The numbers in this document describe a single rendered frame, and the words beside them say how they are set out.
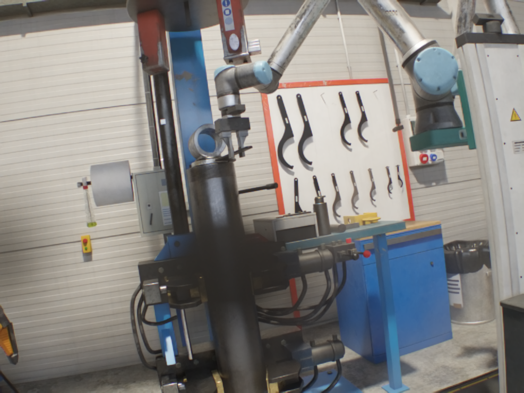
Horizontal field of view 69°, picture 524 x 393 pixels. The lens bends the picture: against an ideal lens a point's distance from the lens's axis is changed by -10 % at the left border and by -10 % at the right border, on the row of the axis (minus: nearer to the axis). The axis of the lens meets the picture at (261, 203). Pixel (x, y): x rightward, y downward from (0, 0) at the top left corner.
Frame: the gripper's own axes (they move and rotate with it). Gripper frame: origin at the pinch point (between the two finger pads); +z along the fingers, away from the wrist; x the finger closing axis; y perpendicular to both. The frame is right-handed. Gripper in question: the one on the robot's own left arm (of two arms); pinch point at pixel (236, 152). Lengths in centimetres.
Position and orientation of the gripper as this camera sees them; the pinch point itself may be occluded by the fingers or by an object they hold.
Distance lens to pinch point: 162.8
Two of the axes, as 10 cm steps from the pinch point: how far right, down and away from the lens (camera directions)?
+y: -4.7, 0.7, 8.8
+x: -8.7, 1.3, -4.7
